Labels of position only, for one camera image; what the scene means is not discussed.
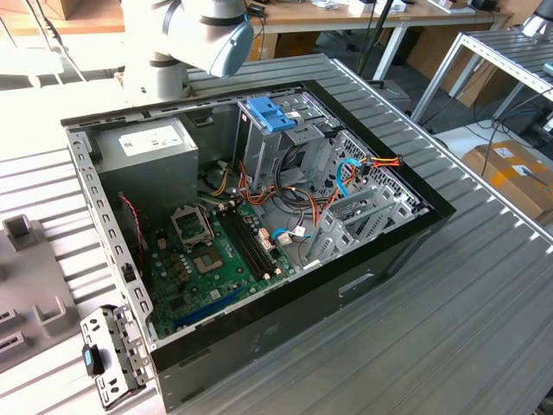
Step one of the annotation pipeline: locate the orange red yellow power wire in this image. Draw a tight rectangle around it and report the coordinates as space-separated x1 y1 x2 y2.
360 154 404 175

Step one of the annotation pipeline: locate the grey metal disk bay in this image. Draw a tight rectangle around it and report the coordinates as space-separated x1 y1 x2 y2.
300 185 431 270

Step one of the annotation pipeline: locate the black RAM slot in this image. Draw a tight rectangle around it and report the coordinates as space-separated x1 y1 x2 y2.
217 208 267 282
228 205 278 278

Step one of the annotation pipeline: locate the grey metal drive cage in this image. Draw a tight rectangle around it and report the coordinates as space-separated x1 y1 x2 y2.
235 93 342 195

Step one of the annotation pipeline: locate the green motherboard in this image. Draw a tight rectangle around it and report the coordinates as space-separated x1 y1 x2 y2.
146 201 295 341

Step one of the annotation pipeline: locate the metal socket cover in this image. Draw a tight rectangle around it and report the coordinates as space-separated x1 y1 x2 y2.
169 204 217 252

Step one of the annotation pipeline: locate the blue plastic drive latch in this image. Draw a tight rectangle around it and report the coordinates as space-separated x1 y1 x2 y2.
246 97 298 134

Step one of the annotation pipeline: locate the blue expansion slot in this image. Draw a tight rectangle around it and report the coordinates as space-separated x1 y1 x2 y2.
172 287 245 329

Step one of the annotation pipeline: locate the black open PC case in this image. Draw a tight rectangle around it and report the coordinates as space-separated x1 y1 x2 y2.
60 80 458 414

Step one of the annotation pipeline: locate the grey power supply unit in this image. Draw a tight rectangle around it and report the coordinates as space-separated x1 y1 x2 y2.
92 116 200 217

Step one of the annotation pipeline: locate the long wooden desk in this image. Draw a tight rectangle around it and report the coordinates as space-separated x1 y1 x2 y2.
254 0 511 83

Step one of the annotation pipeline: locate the cardboard box with white labels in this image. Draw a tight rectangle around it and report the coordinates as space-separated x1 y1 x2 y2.
461 137 553 226

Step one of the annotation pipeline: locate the plain cardboard box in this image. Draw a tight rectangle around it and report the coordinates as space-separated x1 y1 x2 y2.
440 51 519 109

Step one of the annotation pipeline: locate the black latch with blue mark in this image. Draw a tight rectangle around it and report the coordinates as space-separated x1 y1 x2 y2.
81 343 105 377

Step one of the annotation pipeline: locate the grey parts rack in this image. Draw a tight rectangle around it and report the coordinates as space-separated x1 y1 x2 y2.
0 214 83 373

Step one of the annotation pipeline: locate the orange red wire bundle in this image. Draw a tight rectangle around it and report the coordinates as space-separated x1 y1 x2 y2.
237 159 342 228

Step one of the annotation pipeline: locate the light blue wire white plug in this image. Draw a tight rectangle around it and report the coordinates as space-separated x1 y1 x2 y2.
270 226 313 248

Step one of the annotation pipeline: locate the blue data wire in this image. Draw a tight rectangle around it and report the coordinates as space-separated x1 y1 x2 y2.
334 156 360 199

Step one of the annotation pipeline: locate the grey metal slot bracket plate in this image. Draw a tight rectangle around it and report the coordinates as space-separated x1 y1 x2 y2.
79 304 156 412

